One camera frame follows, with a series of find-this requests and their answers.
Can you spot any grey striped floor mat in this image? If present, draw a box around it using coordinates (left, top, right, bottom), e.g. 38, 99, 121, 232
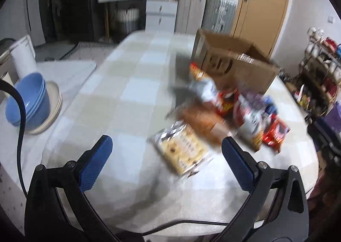
60, 41, 120, 60

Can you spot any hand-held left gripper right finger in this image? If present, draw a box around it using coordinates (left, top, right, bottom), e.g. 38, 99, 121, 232
213, 137, 310, 242

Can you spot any purple candy packet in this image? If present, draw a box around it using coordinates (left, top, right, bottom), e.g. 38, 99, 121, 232
245, 92, 267, 115

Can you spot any white woven basket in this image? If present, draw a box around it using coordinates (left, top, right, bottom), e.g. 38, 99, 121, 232
116, 8, 139, 30

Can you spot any purple cloth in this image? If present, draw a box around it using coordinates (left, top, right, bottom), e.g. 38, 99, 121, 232
325, 101, 341, 131

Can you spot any blue cookie packet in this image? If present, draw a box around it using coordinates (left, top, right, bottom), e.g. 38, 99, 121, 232
262, 96, 279, 117

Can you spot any yellow cracker packet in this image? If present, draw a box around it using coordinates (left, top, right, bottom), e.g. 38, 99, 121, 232
148, 122, 214, 179

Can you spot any light grey suitcase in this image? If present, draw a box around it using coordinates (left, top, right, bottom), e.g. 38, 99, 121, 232
174, 0, 208, 35

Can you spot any black tall cabinet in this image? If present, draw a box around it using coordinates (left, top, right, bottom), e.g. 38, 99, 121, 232
39, 0, 94, 43

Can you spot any red black snack packet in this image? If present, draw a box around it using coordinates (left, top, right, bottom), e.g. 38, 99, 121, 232
213, 89, 240, 123

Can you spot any wooden shoe rack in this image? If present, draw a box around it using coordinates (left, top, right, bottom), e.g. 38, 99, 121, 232
298, 28, 341, 117

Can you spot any black cable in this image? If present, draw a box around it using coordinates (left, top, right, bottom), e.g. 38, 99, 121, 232
0, 80, 28, 197
114, 219, 267, 235

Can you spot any orange white chip bag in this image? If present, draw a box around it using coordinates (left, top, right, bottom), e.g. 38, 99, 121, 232
188, 62, 211, 83

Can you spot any orange brown snack packet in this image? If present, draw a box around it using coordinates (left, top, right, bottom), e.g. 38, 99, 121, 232
178, 101, 232, 149

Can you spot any beige plate stack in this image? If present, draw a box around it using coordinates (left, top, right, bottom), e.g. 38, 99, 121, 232
25, 81, 63, 135

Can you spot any white red snack packet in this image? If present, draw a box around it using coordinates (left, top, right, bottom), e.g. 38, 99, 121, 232
234, 96, 267, 152

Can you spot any black chair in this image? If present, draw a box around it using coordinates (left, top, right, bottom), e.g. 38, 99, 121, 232
306, 120, 341, 160

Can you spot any brown cardboard box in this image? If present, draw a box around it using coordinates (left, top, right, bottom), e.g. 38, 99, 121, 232
191, 29, 280, 96

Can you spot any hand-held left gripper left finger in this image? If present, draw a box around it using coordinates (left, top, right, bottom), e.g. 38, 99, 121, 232
25, 135, 121, 242

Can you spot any white pedal bin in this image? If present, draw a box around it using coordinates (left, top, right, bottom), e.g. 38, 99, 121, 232
9, 35, 38, 80

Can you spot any blue bowl stack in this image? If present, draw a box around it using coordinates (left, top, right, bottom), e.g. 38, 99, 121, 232
5, 72, 51, 131

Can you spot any silver ribbed suitcase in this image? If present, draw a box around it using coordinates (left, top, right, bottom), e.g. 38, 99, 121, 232
202, 0, 237, 36

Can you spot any wooden door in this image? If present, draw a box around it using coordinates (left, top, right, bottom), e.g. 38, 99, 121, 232
230, 0, 292, 57

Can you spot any white drawer desk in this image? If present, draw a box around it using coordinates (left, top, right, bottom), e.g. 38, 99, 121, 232
97, 0, 178, 32

